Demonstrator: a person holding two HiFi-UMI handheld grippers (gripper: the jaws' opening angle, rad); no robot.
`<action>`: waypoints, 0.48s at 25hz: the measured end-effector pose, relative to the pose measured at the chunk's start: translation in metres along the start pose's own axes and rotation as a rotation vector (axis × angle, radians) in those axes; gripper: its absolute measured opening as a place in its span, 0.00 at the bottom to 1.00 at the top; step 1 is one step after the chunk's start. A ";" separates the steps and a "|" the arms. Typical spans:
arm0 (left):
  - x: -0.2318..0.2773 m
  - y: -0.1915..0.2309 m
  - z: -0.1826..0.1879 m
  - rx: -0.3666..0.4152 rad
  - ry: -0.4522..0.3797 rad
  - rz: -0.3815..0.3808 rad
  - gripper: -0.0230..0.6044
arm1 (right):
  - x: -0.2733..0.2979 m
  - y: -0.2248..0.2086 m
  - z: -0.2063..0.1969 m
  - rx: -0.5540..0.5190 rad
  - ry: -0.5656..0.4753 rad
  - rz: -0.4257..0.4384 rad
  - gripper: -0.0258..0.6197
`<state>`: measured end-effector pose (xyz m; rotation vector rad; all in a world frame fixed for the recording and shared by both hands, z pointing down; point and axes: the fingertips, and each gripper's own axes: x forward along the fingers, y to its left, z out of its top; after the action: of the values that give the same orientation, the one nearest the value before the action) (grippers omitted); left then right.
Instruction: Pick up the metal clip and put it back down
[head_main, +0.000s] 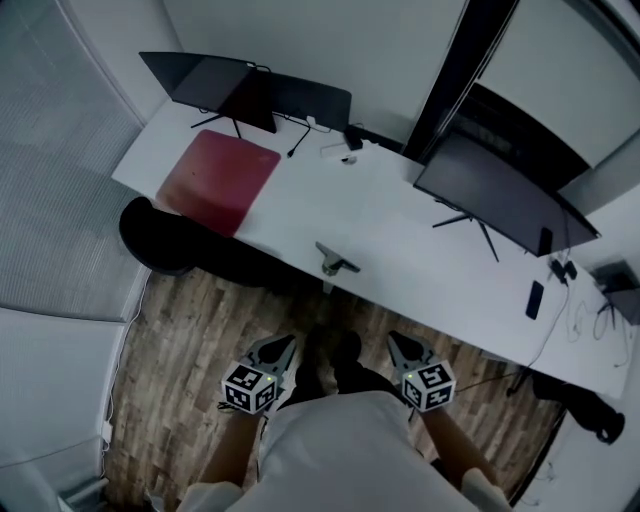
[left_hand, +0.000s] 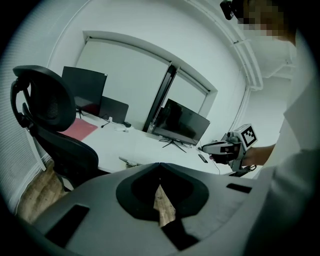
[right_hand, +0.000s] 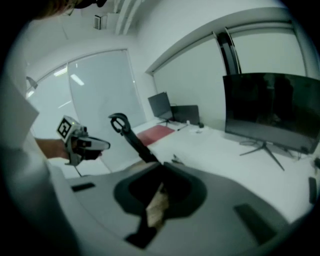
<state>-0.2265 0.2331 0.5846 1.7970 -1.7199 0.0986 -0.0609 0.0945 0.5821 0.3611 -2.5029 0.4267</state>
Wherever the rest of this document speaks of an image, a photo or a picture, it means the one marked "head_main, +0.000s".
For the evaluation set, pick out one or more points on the small black monitor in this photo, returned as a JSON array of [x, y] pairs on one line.
[[200, 80]]

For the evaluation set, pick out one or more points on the white power strip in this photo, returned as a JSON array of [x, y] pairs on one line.
[[335, 151]]

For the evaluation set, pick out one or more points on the large black monitor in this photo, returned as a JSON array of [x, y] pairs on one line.
[[500, 195]]

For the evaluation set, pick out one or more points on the white desk leg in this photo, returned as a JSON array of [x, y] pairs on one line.
[[328, 286]]

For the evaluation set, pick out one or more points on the red mouse pad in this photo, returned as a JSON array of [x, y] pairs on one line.
[[220, 180]]

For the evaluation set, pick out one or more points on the dark grey desk panel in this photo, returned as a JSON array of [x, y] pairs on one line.
[[315, 100]]

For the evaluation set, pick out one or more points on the white roller blind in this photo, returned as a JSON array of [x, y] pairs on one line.
[[550, 75]]

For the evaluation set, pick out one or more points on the black power adapter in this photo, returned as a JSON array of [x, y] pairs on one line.
[[354, 142], [570, 270], [557, 270]]

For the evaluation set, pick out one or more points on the person's left forearm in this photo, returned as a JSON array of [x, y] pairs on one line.
[[232, 450]]

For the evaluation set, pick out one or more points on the person's white shirt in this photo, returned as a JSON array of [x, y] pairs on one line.
[[350, 450]]

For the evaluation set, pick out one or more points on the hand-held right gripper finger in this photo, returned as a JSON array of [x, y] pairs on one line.
[[396, 352], [424, 347]]

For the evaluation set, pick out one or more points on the small black device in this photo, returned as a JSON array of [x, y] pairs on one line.
[[545, 241]]

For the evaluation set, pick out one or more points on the person's black trousers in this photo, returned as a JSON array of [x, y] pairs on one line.
[[350, 370]]

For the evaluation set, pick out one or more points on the dark grey monitor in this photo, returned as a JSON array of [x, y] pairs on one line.
[[622, 295]]

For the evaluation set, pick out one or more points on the person's right forearm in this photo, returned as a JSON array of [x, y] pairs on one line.
[[455, 440]]

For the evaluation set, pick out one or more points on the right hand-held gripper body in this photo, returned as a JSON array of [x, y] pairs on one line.
[[430, 387]]

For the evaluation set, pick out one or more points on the black framed window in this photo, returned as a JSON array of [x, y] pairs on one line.
[[440, 75]]

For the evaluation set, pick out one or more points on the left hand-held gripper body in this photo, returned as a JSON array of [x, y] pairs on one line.
[[250, 390]]

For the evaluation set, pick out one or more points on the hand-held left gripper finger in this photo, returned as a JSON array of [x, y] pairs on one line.
[[260, 348], [290, 357]]

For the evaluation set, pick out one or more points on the small metal tool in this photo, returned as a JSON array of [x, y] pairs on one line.
[[330, 257]]

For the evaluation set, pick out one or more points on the white charger plug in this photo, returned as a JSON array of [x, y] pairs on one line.
[[312, 120]]

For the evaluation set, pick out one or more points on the black smartphone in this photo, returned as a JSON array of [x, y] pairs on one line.
[[534, 300]]

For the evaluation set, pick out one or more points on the grey venetian blind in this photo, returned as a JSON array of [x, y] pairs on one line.
[[60, 200]]

